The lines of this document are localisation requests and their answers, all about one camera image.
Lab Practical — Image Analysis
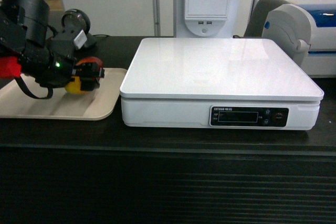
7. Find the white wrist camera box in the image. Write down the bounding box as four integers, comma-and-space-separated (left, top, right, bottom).
73, 30, 87, 50

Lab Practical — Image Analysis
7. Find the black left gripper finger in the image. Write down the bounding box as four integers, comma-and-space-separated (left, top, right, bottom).
80, 78, 100, 92

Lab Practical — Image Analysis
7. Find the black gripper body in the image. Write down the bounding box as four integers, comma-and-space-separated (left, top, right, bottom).
18, 30, 78, 88

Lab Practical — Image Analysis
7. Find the beige plastic tray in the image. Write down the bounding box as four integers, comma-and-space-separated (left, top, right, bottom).
1, 68, 127, 121

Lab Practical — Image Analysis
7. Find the white receipt printer stand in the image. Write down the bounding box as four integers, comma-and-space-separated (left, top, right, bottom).
173, 0, 239, 38

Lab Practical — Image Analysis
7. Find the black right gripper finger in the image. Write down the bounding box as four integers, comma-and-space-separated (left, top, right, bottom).
72, 62, 104, 78

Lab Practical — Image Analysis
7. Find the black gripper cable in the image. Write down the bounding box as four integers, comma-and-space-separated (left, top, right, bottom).
14, 76, 54, 100

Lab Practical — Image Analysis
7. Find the white and blue printer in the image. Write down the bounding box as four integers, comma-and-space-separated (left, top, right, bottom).
262, 4, 335, 78

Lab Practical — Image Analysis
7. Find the white electronic scale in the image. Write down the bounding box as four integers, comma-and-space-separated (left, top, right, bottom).
120, 38, 324, 130

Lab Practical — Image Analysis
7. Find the black checkout counter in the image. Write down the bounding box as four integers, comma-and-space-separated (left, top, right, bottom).
0, 35, 336, 224

